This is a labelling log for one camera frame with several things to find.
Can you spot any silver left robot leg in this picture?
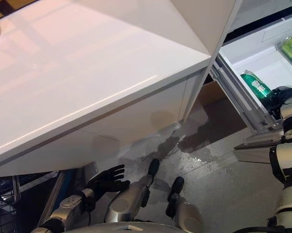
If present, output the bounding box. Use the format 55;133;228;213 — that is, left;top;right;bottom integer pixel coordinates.
104;159;161;224

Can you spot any tall white cabinet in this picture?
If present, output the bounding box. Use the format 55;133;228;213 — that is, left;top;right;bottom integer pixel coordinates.
77;0;241;123

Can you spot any white fridge drawer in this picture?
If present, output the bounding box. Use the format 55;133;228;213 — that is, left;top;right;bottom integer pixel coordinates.
208;31;292;163

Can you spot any silver robot leg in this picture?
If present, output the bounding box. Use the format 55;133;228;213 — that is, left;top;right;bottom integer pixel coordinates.
165;176;205;230
104;159;161;224

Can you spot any dark green drink can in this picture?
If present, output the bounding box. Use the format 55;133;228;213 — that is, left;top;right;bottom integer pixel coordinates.
240;69;274;98

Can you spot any grey metal frame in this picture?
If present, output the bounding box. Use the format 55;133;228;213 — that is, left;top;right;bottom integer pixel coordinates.
12;169;68;233

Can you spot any grey robot torso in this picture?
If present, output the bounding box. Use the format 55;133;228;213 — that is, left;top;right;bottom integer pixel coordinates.
60;219;185;233

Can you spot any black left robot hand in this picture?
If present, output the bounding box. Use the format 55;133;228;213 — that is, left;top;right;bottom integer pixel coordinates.
87;164;131;202

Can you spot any silver right robot leg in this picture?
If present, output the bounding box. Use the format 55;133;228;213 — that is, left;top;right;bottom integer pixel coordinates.
165;176;205;230

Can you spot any light green drink can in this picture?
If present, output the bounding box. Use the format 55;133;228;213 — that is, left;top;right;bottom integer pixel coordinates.
280;36;292;65

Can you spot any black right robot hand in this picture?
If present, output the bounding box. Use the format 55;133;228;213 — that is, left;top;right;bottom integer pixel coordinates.
268;85;292;119

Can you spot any black wire rack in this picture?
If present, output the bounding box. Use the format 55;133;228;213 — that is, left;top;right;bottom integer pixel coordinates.
0;174;20;233

